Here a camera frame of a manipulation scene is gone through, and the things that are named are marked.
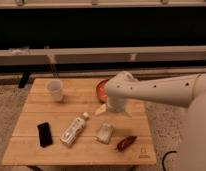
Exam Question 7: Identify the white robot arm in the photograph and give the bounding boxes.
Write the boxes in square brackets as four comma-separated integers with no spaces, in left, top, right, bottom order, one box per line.
[104,71,206,171]

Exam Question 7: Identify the wooden table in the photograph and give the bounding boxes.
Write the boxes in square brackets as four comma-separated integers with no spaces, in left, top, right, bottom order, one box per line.
[2,78,157,165]

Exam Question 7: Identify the black cable on floor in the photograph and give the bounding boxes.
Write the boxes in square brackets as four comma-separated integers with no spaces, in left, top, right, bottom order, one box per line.
[161,150,179,171]

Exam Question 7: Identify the translucent plastic cup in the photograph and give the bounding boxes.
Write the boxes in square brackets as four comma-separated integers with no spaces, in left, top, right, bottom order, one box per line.
[46,79,64,102]

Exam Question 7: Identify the pale snack packet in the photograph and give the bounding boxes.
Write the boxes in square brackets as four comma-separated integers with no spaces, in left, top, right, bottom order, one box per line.
[96,122,114,144]

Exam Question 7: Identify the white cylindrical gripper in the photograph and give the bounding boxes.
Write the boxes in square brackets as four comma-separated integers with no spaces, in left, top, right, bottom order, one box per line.
[94,97,132,117]

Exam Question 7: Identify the orange ceramic bowl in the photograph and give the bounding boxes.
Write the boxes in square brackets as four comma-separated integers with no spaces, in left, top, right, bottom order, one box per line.
[96,79,108,103]

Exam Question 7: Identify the clear plastic bottle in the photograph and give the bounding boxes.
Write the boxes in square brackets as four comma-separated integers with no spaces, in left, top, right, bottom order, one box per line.
[61,112,89,146]

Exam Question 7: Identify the black smartphone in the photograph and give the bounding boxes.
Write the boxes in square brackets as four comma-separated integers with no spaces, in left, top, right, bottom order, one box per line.
[37,122,53,147]

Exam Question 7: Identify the dark red snack wrapper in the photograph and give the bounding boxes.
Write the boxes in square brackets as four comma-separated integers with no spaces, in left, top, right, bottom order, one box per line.
[115,136,137,152]

